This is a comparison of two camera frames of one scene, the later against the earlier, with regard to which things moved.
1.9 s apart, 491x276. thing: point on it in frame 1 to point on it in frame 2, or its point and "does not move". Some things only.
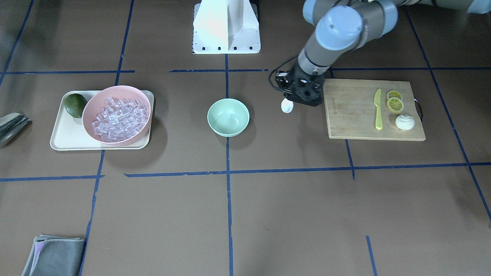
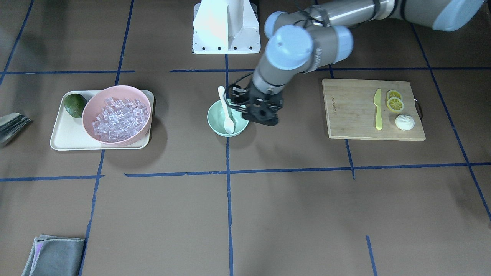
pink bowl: (116, 114) does not move
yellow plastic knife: (377, 101) does not move
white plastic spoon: (287, 105) to (229, 125)
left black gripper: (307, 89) to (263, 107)
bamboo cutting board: (351, 114) does not move
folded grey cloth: (55, 255) does not move
